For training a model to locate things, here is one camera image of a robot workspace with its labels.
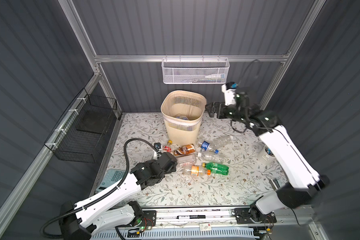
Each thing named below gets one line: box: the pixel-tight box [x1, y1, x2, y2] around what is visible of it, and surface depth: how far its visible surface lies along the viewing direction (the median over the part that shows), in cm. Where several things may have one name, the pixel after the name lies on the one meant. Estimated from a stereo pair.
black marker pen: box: [176, 215, 206, 220], surface depth 75 cm
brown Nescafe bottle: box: [174, 143, 196, 156], surface depth 96 cm
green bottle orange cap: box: [202, 162, 230, 176], surface depth 89 cm
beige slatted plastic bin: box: [160, 90, 207, 146], surface depth 95 cm
